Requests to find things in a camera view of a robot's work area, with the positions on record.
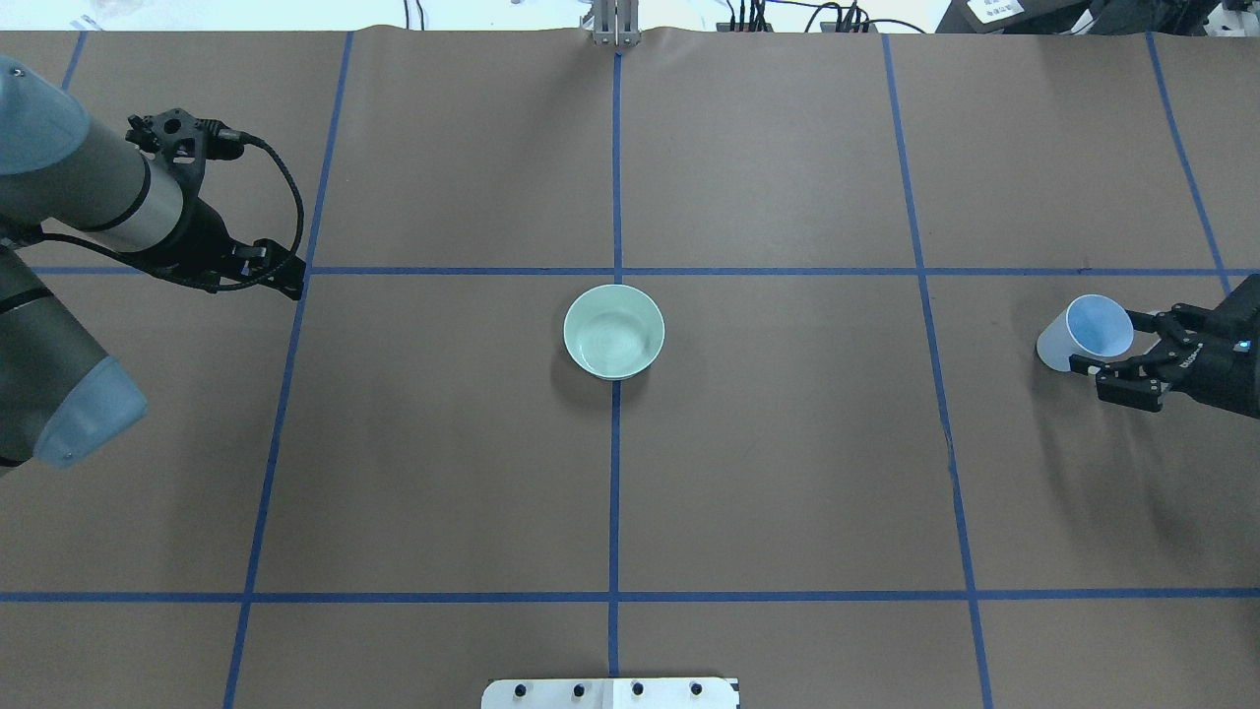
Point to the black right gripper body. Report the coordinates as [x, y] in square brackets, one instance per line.
[1224, 360]

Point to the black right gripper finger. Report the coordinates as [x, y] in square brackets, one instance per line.
[1183, 323]
[1140, 382]

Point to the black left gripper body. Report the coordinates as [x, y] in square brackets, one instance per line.
[203, 240]

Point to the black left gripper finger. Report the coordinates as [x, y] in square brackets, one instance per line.
[266, 263]

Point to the light blue plastic cup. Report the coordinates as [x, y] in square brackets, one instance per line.
[1092, 325]

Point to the pale green bowl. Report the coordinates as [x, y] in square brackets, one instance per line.
[614, 332]

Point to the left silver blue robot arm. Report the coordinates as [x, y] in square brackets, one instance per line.
[134, 199]

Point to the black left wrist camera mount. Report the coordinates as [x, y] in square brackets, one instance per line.
[183, 143]

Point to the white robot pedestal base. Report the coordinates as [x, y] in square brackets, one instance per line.
[613, 692]

